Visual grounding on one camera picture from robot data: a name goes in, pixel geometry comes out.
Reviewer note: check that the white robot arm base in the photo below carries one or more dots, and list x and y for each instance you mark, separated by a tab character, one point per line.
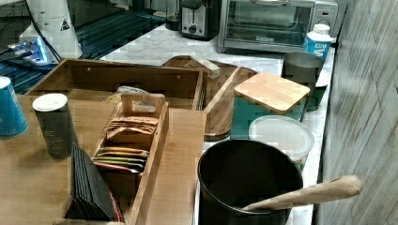
52	32

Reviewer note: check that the dark wooden tray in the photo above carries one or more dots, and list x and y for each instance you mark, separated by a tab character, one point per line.
218	97

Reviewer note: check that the teal box with wooden lid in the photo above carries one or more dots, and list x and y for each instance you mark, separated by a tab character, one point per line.
265	94

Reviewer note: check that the black pot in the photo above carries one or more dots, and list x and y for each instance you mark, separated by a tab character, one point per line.
235	173

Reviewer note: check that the wooden tea bag caddy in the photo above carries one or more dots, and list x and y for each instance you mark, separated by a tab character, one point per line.
128	155

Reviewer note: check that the sea salt chip bag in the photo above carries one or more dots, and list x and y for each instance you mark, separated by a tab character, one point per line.
116	96

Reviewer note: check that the black silver toaster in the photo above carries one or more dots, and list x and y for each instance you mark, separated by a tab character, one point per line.
199	19

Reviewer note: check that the dark glass jar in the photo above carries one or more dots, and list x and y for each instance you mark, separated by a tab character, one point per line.
172	15

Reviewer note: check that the clear plastic lidded container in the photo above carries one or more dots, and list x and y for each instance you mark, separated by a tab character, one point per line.
286	134

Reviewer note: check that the grey metal cup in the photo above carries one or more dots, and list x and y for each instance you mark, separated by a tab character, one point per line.
302	67

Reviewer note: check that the silver toaster oven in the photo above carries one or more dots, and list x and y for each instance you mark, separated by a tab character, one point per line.
272	25

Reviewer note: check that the white blue bottle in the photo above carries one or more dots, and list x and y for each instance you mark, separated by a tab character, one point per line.
317	41

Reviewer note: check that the black card stack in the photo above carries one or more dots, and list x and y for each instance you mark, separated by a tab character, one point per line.
90	196

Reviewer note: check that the dark cylindrical canister white lid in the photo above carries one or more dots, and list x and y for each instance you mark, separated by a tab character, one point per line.
55	122

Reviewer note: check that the wooden spoon handle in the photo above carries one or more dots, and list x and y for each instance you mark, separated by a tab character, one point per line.
334	190

